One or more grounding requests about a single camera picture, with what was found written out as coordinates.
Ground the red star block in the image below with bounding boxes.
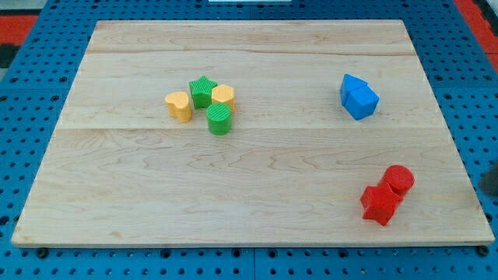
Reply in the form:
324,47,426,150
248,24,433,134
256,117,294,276
360,185,404,226

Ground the red cylinder block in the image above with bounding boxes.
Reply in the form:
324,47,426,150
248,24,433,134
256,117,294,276
378,165,415,197

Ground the green cylinder block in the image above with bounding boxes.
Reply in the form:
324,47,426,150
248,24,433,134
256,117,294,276
206,103,232,135

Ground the yellow hexagon block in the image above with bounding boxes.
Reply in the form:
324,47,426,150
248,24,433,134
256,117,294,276
211,84,236,113

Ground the green star block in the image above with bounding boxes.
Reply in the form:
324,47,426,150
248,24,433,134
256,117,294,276
189,75,218,109

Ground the wooden board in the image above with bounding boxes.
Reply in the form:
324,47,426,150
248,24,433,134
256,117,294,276
12,19,495,248

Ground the yellow heart block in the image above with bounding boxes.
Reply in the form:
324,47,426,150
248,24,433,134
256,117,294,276
164,92,192,123

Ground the blue triangle block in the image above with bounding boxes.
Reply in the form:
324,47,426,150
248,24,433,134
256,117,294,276
340,73,368,106

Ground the blue cube block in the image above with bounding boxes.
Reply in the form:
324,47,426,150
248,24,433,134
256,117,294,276
344,86,380,121

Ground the black robot pusher tip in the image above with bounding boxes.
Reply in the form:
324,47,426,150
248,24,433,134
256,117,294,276
479,164,498,197

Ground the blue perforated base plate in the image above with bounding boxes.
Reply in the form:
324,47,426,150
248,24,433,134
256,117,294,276
1,1,497,279

